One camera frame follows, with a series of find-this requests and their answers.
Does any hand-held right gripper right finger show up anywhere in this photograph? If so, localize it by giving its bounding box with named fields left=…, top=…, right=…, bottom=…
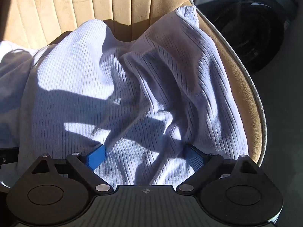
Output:
left=176, top=144, right=259, bottom=196

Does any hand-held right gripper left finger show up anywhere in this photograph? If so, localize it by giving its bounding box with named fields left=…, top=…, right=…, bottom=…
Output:
left=30, top=144, right=113, bottom=196

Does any lilac ribbed fleece garment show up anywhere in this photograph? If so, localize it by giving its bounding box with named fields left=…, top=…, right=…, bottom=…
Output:
left=0, top=5, right=249, bottom=190

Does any washing machine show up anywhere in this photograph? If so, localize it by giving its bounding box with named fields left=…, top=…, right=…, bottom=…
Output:
left=192, top=0, right=303, bottom=76

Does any beige upholstered chair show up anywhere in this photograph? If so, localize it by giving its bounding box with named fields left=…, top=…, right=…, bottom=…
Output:
left=0, top=0, right=267, bottom=169

